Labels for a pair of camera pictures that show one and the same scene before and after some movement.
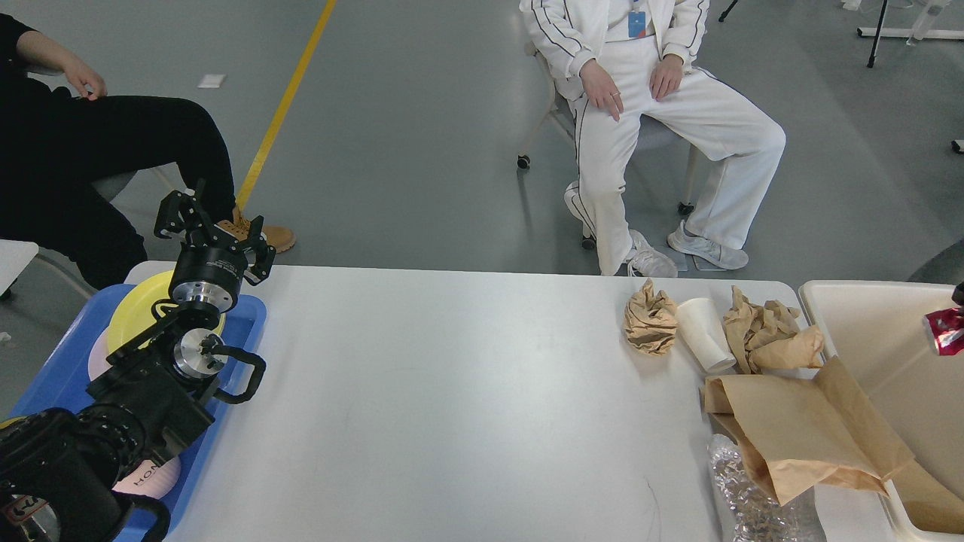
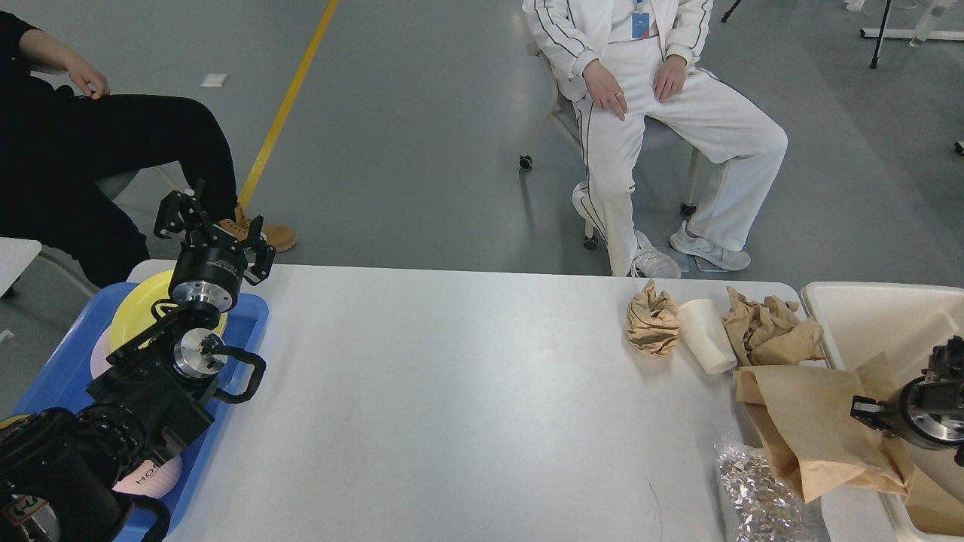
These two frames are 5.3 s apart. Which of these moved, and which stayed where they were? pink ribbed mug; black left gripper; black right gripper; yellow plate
Moved: black right gripper
Stayed: pink ribbed mug; black left gripper; yellow plate
